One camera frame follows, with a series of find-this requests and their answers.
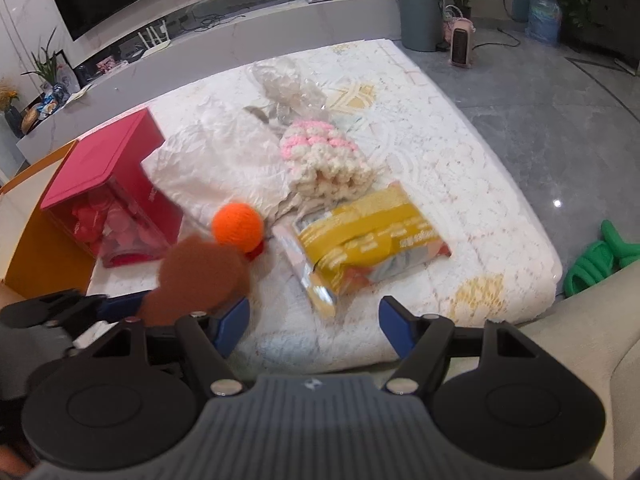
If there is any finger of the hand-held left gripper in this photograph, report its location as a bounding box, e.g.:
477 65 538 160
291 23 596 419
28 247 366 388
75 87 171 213
0 289 158 333

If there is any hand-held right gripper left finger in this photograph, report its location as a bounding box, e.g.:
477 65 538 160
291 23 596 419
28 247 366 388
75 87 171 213
107 296 251 397

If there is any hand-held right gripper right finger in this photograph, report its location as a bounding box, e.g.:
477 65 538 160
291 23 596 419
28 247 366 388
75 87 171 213
378 296 538 397

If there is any brown plush toy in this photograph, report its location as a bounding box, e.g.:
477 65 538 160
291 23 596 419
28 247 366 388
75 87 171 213
137 235 253 328

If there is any white cloth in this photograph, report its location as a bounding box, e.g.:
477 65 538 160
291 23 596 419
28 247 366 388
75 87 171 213
141 105 301 221

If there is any pink and white crochet hat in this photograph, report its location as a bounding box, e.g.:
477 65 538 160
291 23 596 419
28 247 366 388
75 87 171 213
279 120 376 206

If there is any yellow snack packet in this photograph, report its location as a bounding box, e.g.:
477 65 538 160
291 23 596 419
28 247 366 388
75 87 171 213
272 182 451 318

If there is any orange knitted ball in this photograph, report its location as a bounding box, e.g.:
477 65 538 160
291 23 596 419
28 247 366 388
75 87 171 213
211 203 266 261

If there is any orange box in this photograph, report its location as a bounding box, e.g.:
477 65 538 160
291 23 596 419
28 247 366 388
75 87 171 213
0 140 96 301

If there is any red box with clear window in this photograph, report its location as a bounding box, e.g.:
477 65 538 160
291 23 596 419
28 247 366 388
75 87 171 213
40 108 185 268

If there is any green slipper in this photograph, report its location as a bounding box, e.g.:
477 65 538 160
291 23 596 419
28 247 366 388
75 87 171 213
562 240 617 300
600 219 640 267

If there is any beige sofa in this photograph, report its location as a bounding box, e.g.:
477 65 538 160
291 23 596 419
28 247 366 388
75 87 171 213
520 260 640 480

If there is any blue vase with dried flowers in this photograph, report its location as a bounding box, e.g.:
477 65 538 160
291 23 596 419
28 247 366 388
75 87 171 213
0 80 26 138

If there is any clear plastic bag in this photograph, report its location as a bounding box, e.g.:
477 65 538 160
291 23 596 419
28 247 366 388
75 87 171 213
250 57 346 126

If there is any small leafy plant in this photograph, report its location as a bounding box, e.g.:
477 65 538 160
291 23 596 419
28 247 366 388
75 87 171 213
22 27 66 86

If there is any white router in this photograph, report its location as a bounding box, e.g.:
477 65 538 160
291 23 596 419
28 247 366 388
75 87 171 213
137 22 171 53

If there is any pink space heater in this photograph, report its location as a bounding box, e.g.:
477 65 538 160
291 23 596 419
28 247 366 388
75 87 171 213
448 17 476 68

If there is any white marble television console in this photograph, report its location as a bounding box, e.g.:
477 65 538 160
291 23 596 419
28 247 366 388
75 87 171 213
15 0 406 161

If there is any pink woven basket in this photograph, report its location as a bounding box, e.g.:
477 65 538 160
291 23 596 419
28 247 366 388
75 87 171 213
442 5 467 41

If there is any grey trash bin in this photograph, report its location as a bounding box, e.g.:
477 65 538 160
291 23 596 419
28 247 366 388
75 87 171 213
397 0 446 53

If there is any blue water jug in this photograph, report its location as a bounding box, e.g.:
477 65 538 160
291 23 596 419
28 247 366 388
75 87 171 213
527 0 563 46

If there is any dark cabinet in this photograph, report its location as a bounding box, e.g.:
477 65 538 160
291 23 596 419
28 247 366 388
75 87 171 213
560 0 640 73

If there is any black photo frame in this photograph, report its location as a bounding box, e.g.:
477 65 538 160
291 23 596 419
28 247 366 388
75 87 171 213
50 50 82 95

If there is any black power cable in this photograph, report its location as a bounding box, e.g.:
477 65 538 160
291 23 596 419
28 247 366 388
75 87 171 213
470 27 532 54

